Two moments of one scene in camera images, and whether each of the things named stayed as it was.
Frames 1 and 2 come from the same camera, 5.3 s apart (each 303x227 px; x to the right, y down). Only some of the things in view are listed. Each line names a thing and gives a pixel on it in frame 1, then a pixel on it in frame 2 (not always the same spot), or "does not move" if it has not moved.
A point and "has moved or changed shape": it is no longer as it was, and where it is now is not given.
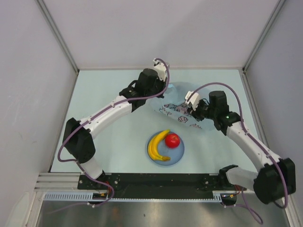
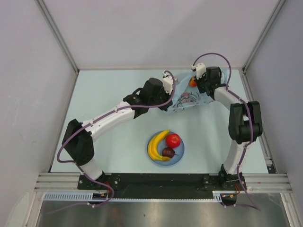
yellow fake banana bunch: x=152 y=146 does not move
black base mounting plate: x=157 y=186 does not move
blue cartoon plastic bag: x=173 y=105 has moved or changed shape
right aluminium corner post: x=264 y=33 does not move
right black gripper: x=194 y=113 → x=198 y=81
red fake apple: x=172 y=140 does not move
